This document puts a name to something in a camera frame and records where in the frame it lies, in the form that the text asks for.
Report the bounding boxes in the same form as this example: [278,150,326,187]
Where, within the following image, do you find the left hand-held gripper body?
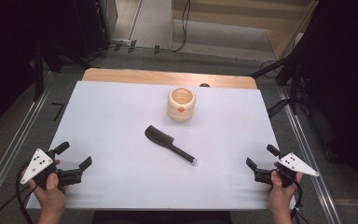
[20,148,84,191]

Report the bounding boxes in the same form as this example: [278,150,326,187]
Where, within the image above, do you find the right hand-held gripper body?
[254,151,321,189]

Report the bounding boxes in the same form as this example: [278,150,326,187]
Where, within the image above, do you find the cream ribbed cup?
[166,87,197,123]

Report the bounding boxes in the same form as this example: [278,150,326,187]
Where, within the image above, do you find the person's right hand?
[266,161,304,213]

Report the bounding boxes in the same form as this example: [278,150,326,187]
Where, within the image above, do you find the person's left hand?
[27,160,68,217]

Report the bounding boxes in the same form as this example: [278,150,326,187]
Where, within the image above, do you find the black metal stand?
[32,40,90,102]
[249,54,304,116]

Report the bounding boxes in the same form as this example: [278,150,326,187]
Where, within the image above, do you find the black curtain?
[0,0,78,141]
[295,0,358,206]

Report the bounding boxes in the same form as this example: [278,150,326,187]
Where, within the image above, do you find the wooden table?
[82,67,258,91]

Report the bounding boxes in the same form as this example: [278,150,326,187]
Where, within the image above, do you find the dark cabinet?
[73,0,119,59]

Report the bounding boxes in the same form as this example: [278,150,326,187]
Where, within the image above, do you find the wooden-framed beige panel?
[170,0,320,61]

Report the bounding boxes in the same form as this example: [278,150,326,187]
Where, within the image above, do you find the metal floor rail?
[0,70,56,216]
[275,84,344,224]

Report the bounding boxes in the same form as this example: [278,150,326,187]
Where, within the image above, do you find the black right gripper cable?
[288,180,310,224]

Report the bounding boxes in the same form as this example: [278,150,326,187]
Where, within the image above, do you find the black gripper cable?
[288,180,310,224]
[0,161,45,224]

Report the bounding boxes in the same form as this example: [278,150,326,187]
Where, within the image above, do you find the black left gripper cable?
[0,161,45,224]

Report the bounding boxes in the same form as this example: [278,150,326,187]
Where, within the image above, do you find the black floor cables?
[266,98,293,119]

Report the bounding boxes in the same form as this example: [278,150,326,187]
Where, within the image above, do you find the hanging black cable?
[171,0,192,53]

